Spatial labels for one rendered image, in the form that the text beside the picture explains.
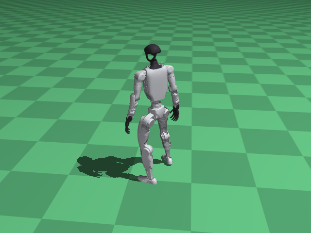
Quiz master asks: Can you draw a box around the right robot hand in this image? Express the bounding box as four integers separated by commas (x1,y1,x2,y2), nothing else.
170,104,179,121

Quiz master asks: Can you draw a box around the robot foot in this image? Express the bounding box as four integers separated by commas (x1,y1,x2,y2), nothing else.
138,175,157,184
162,154,173,165

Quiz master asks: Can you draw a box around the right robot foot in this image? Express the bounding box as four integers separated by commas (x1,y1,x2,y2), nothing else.
162,154,173,165

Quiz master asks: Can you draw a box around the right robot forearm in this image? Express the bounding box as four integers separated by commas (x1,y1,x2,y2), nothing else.
171,90,180,108

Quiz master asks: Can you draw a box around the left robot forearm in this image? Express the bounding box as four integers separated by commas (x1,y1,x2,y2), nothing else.
127,94,138,119

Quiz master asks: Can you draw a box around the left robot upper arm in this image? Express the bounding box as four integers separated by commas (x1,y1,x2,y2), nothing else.
133,70,146,101

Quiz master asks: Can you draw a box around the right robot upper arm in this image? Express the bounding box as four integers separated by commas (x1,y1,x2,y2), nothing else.
165,65,177,92

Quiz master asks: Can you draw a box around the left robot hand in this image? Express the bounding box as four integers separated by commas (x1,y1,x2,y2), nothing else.
125,116,132,134

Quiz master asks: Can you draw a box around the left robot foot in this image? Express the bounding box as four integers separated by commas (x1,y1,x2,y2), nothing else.
138,175,157,184

